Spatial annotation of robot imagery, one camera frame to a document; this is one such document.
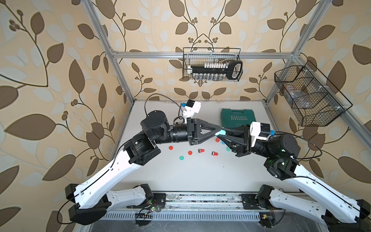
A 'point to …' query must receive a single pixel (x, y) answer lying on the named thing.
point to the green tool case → (236, 118)
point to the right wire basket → (315, 100)
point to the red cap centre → (190, 152)
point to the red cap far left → (170, 147)
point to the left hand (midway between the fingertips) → (216, 130)
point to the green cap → (181, 157)
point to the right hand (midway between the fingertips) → (217, 130)
